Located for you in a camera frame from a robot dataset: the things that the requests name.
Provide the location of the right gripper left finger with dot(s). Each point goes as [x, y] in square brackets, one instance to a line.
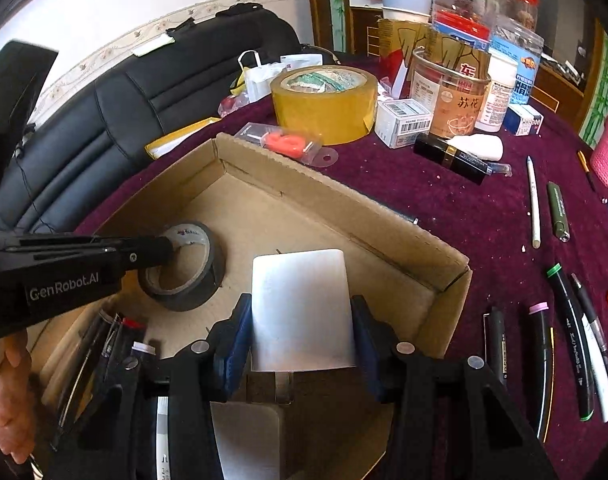
[208, 370]

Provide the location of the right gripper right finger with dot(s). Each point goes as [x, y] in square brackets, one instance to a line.
[389, 366]

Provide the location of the black tape roll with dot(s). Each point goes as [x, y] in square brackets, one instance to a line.
[194, 272]

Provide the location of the white rectangular box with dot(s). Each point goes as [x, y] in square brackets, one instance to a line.
[301, 312]

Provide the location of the black marker pink caps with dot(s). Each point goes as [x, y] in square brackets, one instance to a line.
[538, 369]

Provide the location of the person's left hand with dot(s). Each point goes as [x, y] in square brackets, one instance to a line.
[17, 417]

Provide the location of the white card in box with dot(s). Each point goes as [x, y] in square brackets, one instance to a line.
[249, 439]

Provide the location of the black leather sofa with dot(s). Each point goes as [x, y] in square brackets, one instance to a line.
[86, 150]

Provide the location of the thin black pen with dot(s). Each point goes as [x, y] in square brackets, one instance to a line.
[495, 343]

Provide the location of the maroon velvet tablecloth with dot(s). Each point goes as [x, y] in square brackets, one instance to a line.
[489, 224]

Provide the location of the black marker green caps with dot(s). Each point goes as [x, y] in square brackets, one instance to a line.
[570, 316]

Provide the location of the white thick marker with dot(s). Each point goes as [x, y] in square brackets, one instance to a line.
[599, 370]

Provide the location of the black gel pen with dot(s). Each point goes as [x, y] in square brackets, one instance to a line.
[592, 317]

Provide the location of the black gold lipstick tube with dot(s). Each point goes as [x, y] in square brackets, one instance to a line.
[459, 162]

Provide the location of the white slim pen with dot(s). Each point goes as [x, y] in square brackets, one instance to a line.
[535, 212]

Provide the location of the orange item plastic bag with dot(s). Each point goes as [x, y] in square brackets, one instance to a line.
[304, 147]

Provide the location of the white oval case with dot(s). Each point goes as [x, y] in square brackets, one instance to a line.
[483, 146]

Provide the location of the white barcode box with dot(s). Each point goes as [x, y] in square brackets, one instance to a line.
[399, 122]

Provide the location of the yellow packing tape roll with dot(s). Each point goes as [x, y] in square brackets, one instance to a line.
[334, 102]

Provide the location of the clear jar orange label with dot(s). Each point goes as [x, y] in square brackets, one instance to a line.
[454, 99]

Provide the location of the small blue white box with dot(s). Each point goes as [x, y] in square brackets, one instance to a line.
[523, 120]

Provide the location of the small yellow black pen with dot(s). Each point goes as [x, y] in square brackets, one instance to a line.
[584, 164]

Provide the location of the white paper bag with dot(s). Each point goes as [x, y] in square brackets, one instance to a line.
[259, 78]

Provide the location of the white plastic jar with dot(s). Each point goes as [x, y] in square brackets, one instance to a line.
[502, 71]

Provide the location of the wooden cabinet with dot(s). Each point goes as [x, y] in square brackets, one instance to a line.
[569, 101]

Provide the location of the blue label clear jar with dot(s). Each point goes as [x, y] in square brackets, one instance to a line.
[523, 46]

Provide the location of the red lid jar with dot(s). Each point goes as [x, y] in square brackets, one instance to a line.
[522, 11]

